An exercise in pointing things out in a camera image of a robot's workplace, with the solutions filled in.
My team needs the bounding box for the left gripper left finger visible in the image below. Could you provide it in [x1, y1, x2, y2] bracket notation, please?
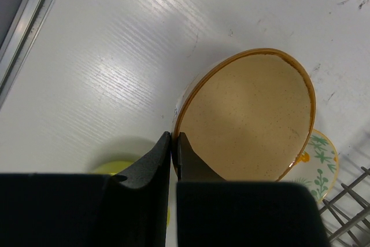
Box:
[1, 132, 171, 246]

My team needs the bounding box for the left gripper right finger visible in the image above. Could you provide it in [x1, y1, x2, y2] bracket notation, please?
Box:
[176, 133, 330, 246]

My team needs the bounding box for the tan ceramic bowl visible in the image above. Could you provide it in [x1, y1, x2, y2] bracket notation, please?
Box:
[172, 48, 316, 181]

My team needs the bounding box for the white green leaf bowl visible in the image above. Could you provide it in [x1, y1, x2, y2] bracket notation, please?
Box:
[282, 129, 339, 202]

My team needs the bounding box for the lime green plastic bowl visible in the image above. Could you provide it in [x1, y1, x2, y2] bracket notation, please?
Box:
[91, 160, 171, 227]

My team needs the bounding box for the grey wire dish rack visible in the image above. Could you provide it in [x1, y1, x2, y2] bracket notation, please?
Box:
[319, 167, 369, 246]

